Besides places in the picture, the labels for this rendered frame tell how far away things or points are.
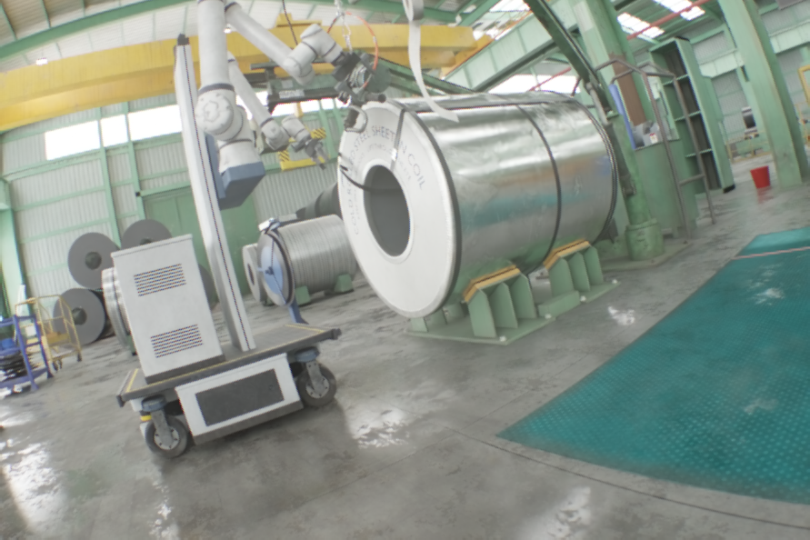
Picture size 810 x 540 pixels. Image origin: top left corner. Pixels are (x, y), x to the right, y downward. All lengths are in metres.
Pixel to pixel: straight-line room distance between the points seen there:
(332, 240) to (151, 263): 5.66
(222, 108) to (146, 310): 0.82
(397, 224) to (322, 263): 4.57
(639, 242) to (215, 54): 2.82
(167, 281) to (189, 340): 0.24
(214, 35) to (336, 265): 5.78
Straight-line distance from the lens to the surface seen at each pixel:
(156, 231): 13.30
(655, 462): 1.07
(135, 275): 1.87
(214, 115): 1.81
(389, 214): 2.75
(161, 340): 1.87
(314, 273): 7.24
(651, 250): 3.35
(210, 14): 2.03
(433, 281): 2.20
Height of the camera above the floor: 0.60
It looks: level
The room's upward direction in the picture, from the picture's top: 15 degrees counter-clockwise
